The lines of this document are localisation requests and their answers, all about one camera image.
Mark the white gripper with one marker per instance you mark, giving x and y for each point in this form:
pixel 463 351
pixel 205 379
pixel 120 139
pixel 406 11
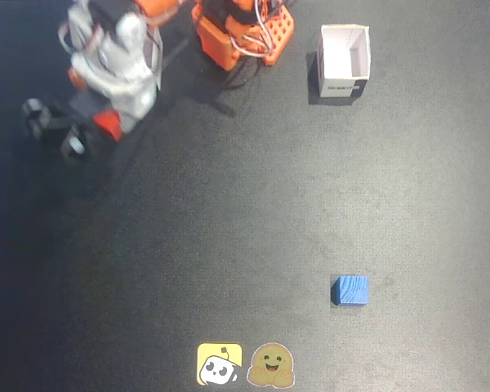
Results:
pixel 60 122

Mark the blue wooden cube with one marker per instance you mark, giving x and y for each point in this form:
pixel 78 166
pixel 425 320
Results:
pixel 351 290

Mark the white orange robot arm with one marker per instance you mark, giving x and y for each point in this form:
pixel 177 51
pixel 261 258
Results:
pixel 126 28

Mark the orange robot base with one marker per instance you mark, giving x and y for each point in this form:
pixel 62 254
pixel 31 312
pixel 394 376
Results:
pixel 216 41

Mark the yellow robot face sticker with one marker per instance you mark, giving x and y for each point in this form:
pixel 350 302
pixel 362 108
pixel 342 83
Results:
pixel 218 363

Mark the hugging face emoji sticker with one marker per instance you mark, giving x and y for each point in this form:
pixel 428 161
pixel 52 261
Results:
pixel 270 365

